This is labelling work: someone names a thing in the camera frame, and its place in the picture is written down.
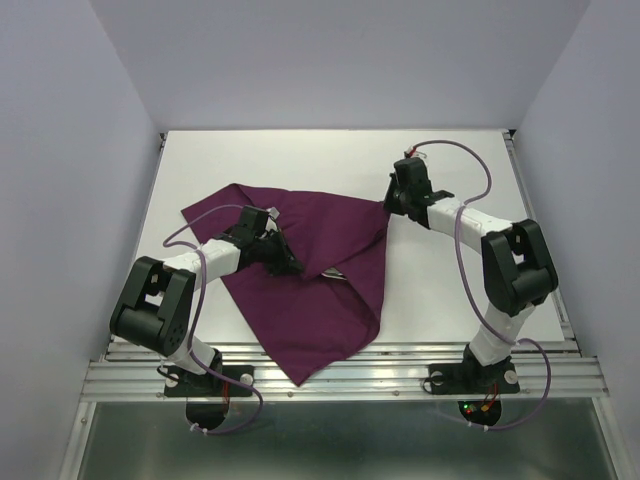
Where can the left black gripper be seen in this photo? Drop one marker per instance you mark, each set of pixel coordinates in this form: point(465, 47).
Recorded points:
point(285, 262)

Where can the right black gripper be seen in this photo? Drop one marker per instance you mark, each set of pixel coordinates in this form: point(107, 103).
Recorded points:
point(388, 201)

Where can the stainless steel instrument tray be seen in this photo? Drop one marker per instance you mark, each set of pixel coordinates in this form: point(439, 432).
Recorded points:
point(333, 273)

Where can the purple surgical drape cloth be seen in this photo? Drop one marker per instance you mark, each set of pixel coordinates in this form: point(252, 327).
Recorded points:
point(306, 322)

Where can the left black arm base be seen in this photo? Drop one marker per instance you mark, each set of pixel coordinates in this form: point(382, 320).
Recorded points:
point(180, 383)

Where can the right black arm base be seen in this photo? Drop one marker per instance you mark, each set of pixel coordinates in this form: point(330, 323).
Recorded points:
point(469, 377)

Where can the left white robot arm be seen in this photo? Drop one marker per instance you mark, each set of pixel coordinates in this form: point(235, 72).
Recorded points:
point(161, 300)

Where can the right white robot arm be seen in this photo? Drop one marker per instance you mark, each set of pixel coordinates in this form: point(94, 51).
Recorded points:
point(518, 271)

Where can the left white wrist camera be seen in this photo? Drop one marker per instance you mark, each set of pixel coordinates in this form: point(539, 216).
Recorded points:
point(274, 213)

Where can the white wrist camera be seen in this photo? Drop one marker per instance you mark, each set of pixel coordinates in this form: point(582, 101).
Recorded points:
point(274, 213)
point(415, 153)

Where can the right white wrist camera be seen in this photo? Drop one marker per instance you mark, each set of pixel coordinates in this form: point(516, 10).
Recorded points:
point(415, 153)

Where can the aluminium frame rail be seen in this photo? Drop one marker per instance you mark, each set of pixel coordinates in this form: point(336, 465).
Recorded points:
point(382, 371)

